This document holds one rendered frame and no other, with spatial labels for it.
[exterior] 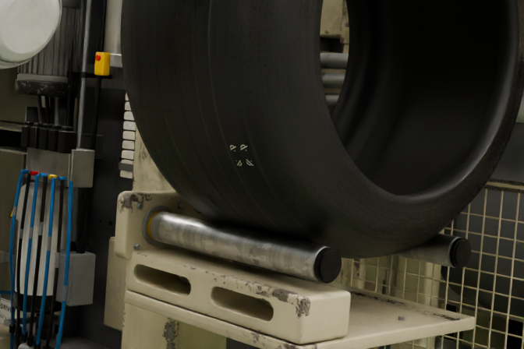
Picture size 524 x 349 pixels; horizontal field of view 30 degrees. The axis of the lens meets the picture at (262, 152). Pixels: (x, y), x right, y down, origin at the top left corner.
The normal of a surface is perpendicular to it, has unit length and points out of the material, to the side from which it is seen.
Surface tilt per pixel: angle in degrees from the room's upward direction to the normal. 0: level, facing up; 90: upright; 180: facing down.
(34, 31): 109
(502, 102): 70
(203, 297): 90
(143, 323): 90
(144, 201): 90
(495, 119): 63
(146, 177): 90
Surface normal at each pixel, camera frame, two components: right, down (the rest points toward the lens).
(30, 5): 0.73, 0.43
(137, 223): 0.69, 0.09
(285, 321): -0.72, -0.02
